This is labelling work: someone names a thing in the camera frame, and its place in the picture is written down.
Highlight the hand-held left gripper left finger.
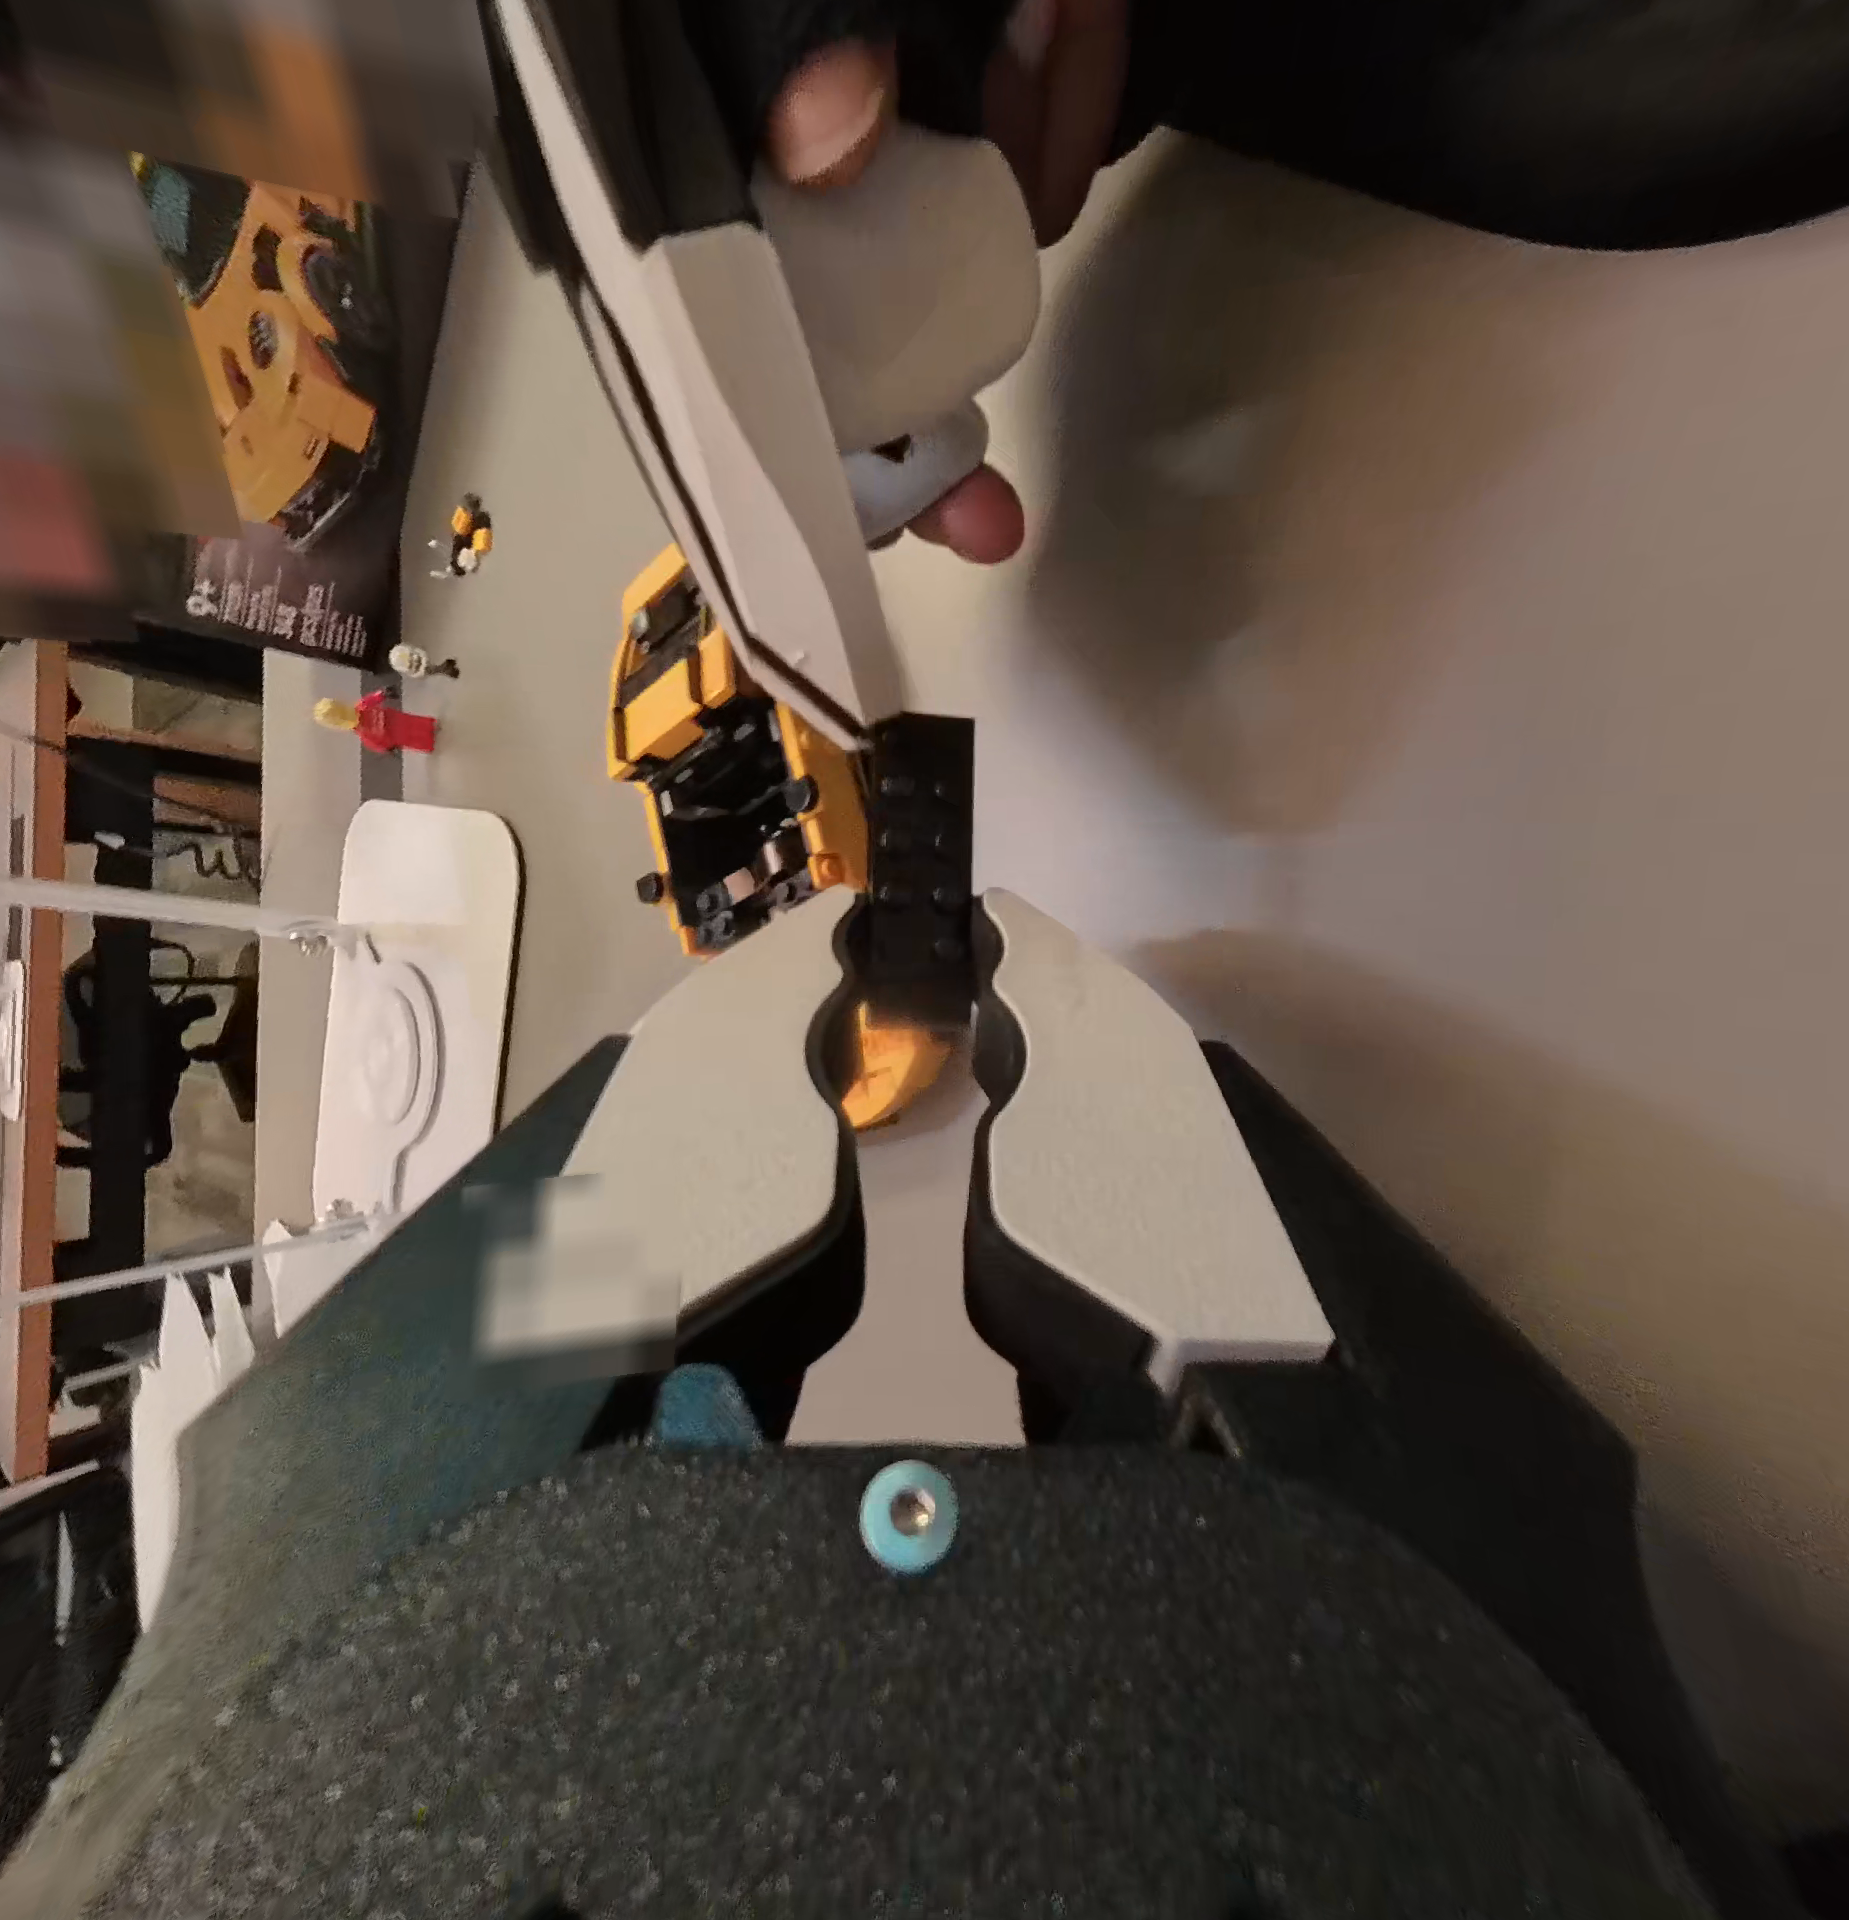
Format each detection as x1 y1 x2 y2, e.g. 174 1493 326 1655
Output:
553 901 869 1451

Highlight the brown edged desk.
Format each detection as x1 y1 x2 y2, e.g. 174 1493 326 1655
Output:
0 635 74 1486

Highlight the white book stand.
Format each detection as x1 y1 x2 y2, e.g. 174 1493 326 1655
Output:
0 802 523 1308

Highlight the black lego plate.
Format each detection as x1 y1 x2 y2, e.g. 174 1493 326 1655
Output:
860 718 977 1037

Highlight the black lego set box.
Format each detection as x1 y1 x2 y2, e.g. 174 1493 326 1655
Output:
129 149 460 673

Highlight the red lego minifigure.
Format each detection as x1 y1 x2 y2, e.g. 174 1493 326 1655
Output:
313 689 438 754

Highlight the black office chair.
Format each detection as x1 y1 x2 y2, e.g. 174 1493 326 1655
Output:
56 916 258 1171

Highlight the person's right hand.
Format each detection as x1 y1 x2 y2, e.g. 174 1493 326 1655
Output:
766 0 1135 563

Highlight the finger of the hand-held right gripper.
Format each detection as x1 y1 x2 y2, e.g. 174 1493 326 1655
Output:
481 0 876 747
652 221 906 742

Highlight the yellow lego car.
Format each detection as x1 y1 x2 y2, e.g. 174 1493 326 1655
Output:
604 544 955 1130

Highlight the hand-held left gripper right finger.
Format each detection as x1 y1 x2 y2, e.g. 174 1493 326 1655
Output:
961 889 1335 1443

